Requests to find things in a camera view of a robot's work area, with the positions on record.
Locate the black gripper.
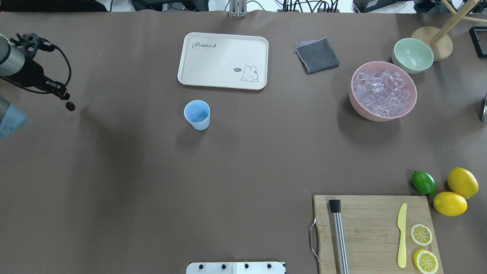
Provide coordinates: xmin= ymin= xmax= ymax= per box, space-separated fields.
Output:
xmin=4 ymin=59 xmax=71 ymax=100

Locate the dark cherries pair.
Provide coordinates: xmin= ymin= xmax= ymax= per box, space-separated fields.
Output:
xmin=65 ymin=101 xmax=75 ymax=112

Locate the clear ice cube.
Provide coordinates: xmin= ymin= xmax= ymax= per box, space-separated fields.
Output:
xmin=191 ymin=112 xmax=208 ymax=123

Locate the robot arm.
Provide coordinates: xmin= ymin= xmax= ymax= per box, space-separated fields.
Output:
xmin=0 ymin=33 xmax=72 ymax=138

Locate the light blue plastic cup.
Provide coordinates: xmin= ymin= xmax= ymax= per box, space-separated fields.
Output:
xmin=184 ymin=100 xmax=211 ymax=131

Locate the clear ice cubes pile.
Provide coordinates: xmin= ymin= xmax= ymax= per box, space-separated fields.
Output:
xmin=352 ymin=70 xmax=412 ymax=118

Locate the metal ice scoop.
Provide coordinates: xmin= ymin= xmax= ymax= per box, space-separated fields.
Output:
xmin=481 ymin=96 xmax=487 ymax=124

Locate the beige rabbit tray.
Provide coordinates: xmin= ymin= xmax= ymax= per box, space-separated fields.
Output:
xmin=177 ymin=32 xmax=269 ymax=90

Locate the grey folded cloth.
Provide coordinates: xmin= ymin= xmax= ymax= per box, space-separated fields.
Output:
xmin=294 ymin=37 xmax=339 ymax=74

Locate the metal muddler black tip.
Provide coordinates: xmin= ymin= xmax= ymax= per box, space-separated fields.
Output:
xmin=329 ymin=199 xmax=350 ymax=274

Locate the wooden cutting board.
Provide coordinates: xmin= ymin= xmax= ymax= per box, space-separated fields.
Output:
xmin=313 ymin=195 xmax=434 ymax=274

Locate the pink bowl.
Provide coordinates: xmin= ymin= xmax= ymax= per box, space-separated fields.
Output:
xmin=349 ymin=61 xmax=417 ymax=121

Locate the mint green bowl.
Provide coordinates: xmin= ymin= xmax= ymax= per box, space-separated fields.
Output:
xmin=392 ymin=38 xmax=434 ymax=74

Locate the yellow plastic knife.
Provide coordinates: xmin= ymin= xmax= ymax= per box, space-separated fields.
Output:
xmin=397 ymin=203 xmax=407 ymax=269

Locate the green lime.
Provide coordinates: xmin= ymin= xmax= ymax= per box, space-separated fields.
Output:
xmin=412 ymin=170 xmax=436 ymax=195

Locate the lemon slice left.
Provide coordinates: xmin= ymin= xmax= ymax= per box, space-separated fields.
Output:
xmin=409 ymin=223 xmax=433 ymax=246

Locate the lemon slice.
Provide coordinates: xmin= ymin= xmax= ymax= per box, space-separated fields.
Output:
xmin=412 ymin=249 xmax=439 ymax=274
xmin=409 ymin=223 xmax=433 ymax=246

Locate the lemon slice right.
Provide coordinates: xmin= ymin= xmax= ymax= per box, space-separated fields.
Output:
xmin=412 ymin=249 xmax=439 ymax=274

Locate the yellow lemon lower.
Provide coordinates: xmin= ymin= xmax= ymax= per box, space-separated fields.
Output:
xmin=433 ymin=191 xmax=468 ymax=217

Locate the yellow lemon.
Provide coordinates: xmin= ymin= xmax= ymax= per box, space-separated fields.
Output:
xmin=447 ymin=167 xmax=479 ymax=199
xmin=433 ymin=191 xmax=468 ymax=217

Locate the yellow lemon upper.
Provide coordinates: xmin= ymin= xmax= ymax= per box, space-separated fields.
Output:
xmin=447 ymin=167 xmax=479 ymax=199

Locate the metal glass rack tray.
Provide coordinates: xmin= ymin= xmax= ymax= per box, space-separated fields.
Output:
xmin=469 ymin=26 xmax=487 ymax=58

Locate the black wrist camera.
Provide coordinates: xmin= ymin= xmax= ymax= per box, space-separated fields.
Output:
xmin=9 ymin=33 xmax=56 ymax=59

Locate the aluminium frame post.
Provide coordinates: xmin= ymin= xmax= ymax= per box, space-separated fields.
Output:
xmin=228 ymin=0 xmax=247 ymax=18

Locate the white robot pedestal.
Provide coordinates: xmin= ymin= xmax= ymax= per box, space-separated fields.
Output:
xmin=186 ymin=261 xmax=286 ymax=274

